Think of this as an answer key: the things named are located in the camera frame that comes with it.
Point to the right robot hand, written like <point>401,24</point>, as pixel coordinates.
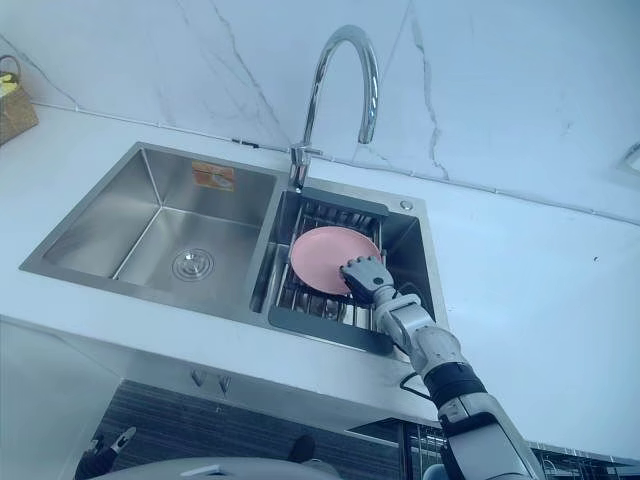
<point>367,277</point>

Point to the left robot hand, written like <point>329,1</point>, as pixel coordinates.
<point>100,457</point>

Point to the pink plate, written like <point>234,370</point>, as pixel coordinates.
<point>320,255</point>

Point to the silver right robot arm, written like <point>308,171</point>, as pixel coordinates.
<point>440,350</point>

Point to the round metal sink button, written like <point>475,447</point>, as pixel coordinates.
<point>405,204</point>

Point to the stainless steel double sink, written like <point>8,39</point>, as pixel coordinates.
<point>125,200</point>

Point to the grey framed dish drainer rack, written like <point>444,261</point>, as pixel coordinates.
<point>325,331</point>

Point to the grey robot body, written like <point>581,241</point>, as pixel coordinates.
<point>225,470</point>

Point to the metal hook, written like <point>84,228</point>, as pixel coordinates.
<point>225,383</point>
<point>198,378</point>

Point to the chrome gooseneck faucet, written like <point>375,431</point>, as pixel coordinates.
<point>301,160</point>

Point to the round metal drain strainer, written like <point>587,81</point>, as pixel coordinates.
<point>192,261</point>

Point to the dark robot foot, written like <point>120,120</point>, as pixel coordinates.
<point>302,447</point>

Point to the orange product sticker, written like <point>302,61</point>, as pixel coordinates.
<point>212,176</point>

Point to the grey framed countertop fixture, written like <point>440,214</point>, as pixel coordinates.
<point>631,161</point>

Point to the woven wicker basket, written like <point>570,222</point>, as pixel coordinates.
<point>17,117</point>

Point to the yellow item in basket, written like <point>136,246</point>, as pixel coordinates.
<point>9,84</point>

